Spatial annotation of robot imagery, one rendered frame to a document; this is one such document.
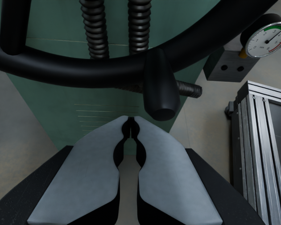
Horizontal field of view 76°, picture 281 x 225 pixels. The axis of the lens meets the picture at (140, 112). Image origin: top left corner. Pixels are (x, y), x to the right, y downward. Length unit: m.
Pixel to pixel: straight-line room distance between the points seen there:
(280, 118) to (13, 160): 1.17
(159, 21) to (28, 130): 0.81
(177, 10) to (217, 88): 0.96
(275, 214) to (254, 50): 0.53
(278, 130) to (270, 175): 0.24
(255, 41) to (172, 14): 0.14
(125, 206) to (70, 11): 0.69
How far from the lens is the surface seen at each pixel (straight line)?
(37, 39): 0.40
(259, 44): 0.36
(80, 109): 0.55
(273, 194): 0.77
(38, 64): 0.18
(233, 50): 0.39
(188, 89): 0.32
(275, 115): 1.00
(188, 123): 1.01
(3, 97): 1.18
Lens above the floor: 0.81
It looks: 55 degrees down
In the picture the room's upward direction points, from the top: 12 degrees clockwise
